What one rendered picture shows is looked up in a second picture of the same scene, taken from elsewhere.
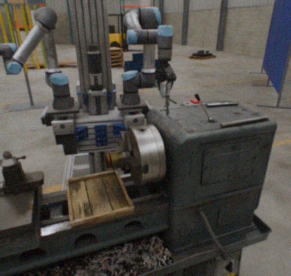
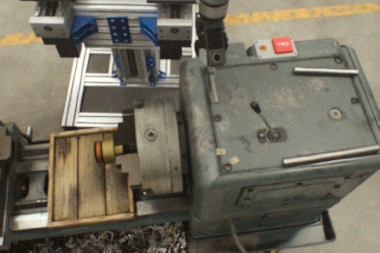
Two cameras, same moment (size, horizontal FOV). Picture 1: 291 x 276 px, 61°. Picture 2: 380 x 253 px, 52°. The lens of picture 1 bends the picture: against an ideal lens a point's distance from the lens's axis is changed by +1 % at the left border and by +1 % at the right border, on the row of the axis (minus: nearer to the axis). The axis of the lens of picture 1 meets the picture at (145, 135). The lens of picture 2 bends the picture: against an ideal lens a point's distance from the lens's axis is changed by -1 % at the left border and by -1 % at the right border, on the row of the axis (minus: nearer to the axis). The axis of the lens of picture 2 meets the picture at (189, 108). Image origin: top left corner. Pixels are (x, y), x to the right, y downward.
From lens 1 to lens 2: 88 cm
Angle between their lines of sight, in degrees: 37
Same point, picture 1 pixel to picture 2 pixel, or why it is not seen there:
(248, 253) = not seen: hidden behind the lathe
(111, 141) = (138, 38)
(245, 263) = not seen: hidden behind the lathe
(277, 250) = (361, 208)
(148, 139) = (157, 154)
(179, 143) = (200, 186)
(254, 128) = (342, 170)
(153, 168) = (161, 190)
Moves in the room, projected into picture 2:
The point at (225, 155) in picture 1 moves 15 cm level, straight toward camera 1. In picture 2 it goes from (282, 189) to (259, 231)
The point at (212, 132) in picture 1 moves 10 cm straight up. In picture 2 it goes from (260, 176) to (268, 162)
